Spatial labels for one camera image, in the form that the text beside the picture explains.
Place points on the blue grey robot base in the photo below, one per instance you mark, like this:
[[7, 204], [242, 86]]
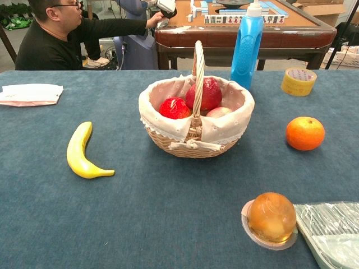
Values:
[[137, 42]]

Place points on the wicker basket with cloth liner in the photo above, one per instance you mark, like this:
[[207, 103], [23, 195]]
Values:
[[213, 131]]

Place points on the small red apple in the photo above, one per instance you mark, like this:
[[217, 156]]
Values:
[[174, 108]]

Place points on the pink peach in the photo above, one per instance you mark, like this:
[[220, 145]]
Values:
[[218, 112]]

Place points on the large red apple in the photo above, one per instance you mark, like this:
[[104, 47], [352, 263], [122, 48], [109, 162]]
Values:
[[210, 93]]

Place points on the yellow banana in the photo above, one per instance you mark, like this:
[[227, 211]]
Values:
[[78, 157]]

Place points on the blue plastic bottle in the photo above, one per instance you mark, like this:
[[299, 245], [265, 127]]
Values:
[[245, 53]]

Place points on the white sneaker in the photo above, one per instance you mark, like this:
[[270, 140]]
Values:
[[96, 62]]

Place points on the amber jelly cup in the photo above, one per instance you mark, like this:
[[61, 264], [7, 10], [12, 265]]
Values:
[[270, 218]]

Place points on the orange fruit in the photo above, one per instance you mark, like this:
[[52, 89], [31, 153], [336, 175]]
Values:
[[305, 134]]

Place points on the white handheld device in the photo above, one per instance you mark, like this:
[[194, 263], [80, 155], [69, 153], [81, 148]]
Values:
[[166, 8]]

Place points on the yellow tape roll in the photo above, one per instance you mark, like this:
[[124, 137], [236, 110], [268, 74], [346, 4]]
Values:
[[298, 82]]

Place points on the brown mahjong table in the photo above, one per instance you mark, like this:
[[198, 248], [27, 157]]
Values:
[[280, 36]]

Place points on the folded white cloth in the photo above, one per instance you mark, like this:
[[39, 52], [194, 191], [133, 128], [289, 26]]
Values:
[[29, 93]]

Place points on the man in black sweater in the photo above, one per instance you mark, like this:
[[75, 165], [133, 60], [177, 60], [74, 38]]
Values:
[[56, 39]]

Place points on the clear plastic wrapped package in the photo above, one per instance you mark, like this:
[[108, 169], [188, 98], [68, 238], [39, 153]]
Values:
[[331, 232]]

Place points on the white plastic crate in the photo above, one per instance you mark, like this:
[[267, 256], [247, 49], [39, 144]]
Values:
[[343, 57]]

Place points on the black tripod stand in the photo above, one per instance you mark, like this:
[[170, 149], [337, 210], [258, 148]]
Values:
[[340, 36]]

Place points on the cardboard box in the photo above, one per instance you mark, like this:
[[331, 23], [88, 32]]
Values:
[[325, 9]]

